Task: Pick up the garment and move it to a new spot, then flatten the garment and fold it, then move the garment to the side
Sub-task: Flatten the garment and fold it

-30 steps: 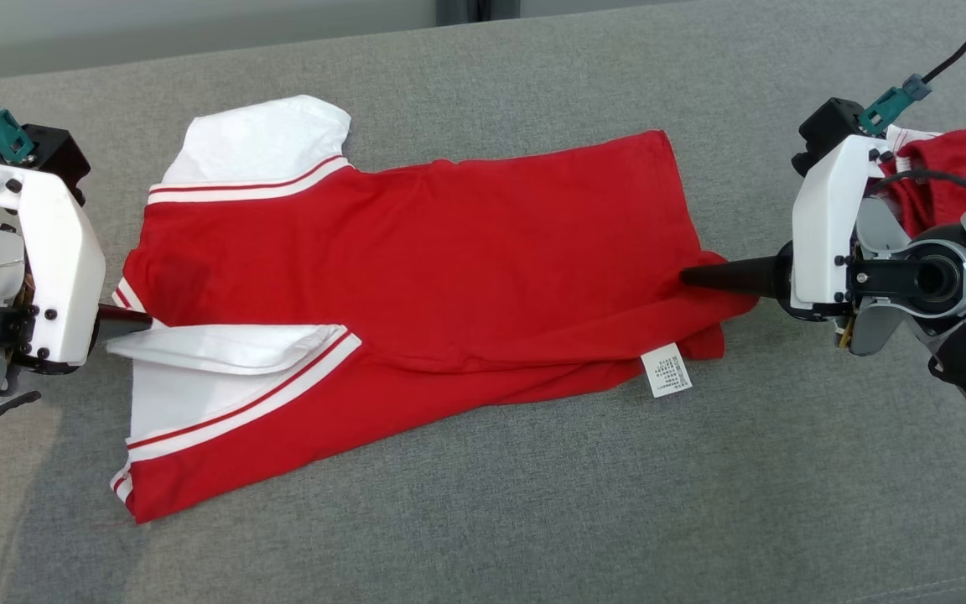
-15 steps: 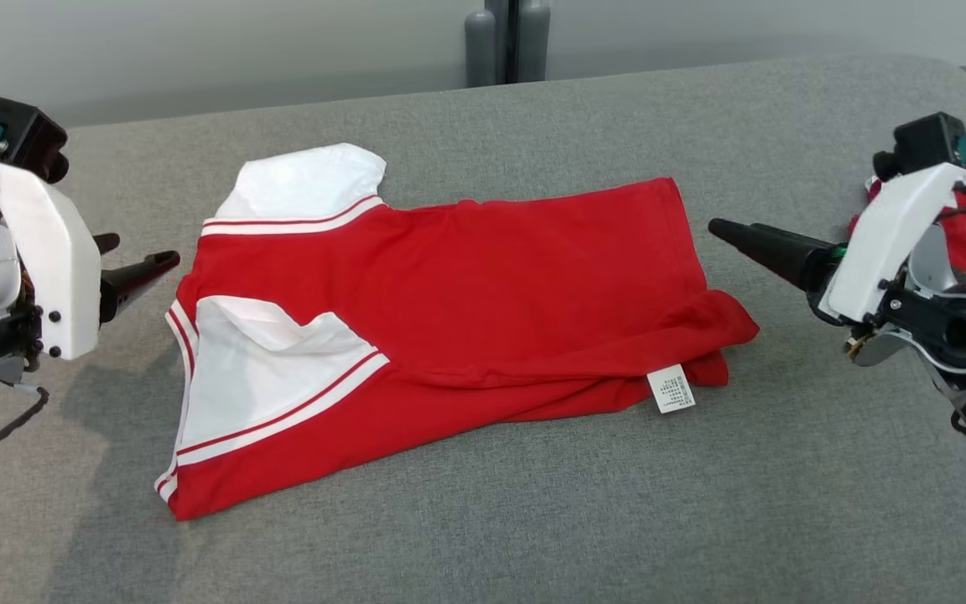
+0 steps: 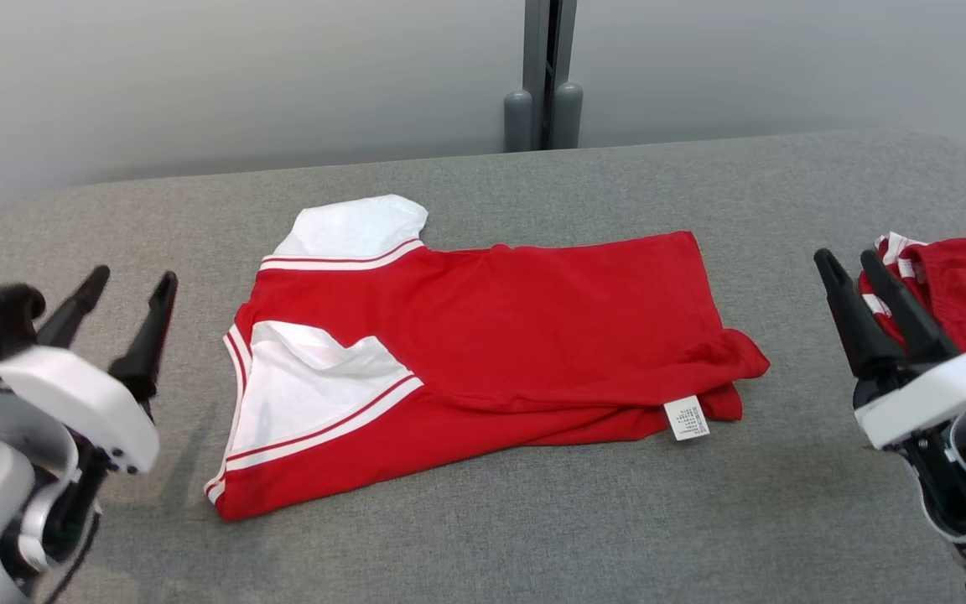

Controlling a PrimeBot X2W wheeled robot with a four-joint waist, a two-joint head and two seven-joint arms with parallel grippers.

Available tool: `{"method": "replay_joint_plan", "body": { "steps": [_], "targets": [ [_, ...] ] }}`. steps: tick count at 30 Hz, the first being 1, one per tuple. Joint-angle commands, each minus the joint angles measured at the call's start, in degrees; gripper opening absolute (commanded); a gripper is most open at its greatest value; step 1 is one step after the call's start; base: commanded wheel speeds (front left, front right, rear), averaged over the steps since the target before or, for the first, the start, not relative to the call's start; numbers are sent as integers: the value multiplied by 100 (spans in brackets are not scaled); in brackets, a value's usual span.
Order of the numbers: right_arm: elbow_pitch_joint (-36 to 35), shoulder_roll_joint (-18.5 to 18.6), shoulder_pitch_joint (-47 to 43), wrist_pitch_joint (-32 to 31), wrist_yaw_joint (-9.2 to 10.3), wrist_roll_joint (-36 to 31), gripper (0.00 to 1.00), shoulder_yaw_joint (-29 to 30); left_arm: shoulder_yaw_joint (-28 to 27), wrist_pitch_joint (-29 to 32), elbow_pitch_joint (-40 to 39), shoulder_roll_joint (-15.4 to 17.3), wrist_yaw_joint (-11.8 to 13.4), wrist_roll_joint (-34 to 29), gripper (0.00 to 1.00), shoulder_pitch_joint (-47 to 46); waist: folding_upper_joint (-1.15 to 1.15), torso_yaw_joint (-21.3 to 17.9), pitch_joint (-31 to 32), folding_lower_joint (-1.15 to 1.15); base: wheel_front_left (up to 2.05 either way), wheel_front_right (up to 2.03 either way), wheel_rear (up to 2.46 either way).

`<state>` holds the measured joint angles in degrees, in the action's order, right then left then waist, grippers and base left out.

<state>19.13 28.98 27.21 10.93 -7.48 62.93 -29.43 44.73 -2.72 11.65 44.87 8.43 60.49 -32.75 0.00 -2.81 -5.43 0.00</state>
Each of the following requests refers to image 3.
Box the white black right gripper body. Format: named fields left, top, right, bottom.
left=851, top=339, right=966, bottom=451

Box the red shirt with white sleeves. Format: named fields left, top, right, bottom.
left=204, top=194, right=771, bottom=523

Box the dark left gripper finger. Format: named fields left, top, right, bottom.
left=107, top=269, right=179, bottom=407
left=36, top=264, right=112, bottom=350

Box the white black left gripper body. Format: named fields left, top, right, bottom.
left=0, top=345, right=162, bottom=476

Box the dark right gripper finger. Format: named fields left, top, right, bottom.
left=813, top=247, right=904, bottom=381
left=860, top=248, right=960, bottom=364

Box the grey partition post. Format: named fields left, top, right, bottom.
left=503, top=0, right=584, bottom=154

